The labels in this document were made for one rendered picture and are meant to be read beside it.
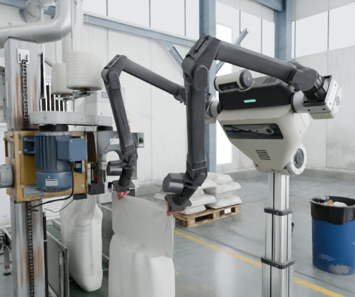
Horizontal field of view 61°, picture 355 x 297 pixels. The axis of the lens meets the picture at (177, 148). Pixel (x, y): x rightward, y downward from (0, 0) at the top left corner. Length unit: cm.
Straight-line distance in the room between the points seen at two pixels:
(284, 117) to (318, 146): 845
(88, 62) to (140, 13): 562
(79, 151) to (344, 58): 882
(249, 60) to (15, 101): 105
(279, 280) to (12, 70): 157
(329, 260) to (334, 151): 644
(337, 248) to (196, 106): 254
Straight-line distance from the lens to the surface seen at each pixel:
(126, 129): 138
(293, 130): 130
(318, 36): 1011
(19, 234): 161
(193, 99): 92
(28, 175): 151
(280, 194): 154
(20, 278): 168
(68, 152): 126
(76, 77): 140
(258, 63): 99
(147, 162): 659
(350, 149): 936
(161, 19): 729
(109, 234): 249
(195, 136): 99
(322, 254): 332
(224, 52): 92
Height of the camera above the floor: 133
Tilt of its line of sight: 3 degrees down
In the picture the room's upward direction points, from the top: straight up
